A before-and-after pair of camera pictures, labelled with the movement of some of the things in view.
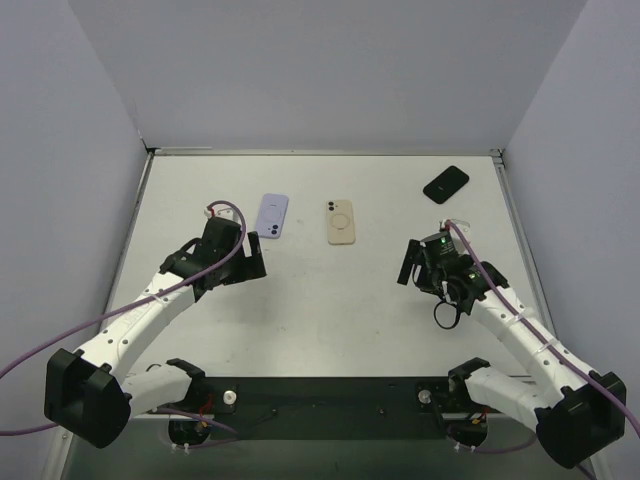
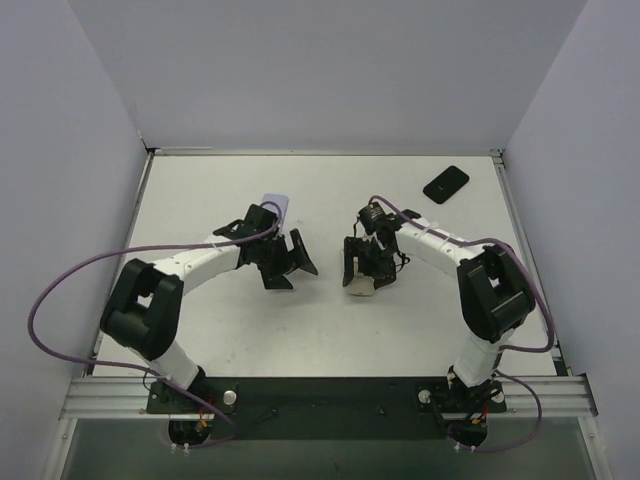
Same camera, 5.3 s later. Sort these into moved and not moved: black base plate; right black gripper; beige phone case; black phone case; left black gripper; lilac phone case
Moved: beige phone case; right black gripper; left black gripper
Not moved: lilac phone case; black phone case; black base plate
